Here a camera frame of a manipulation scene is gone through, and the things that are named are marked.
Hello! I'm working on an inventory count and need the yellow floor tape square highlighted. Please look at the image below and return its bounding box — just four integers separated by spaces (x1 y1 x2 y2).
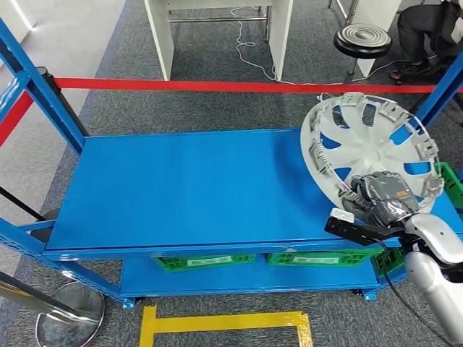
139 305 313 347

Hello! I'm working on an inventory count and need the black office chair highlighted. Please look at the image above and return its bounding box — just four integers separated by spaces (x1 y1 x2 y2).
409 90 463 116

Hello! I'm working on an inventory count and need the grey plastic wheel cover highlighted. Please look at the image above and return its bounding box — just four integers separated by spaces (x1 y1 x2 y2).
300 92 445 226

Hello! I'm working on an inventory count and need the person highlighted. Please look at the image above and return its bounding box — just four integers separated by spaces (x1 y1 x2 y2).
390 0 463 82

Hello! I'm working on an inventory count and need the white floor cable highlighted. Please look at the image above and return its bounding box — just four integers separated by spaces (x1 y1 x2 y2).
230 5 438 87

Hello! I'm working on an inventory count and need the green plastic crate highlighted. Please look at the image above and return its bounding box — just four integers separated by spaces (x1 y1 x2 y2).
152 254 257 274
267 249 384 267
372 161 463 280

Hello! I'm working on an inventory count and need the white desk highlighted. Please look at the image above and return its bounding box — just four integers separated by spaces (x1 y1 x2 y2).
144 0 295 82

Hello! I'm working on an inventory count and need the red barrier belt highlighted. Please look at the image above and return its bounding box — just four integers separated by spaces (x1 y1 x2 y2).
54 77 463 94
0 92 33 147

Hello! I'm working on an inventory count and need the black round stool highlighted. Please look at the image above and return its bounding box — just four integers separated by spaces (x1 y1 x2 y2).
333 24 393 77

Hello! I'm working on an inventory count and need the blue metal shelf rack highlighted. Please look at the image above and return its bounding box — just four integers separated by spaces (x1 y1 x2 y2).
375 265 409 288
0 19 463 312

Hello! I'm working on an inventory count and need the chrome stanchion post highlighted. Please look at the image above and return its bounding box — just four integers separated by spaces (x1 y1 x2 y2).
36 67 90 137
0 270 106 347

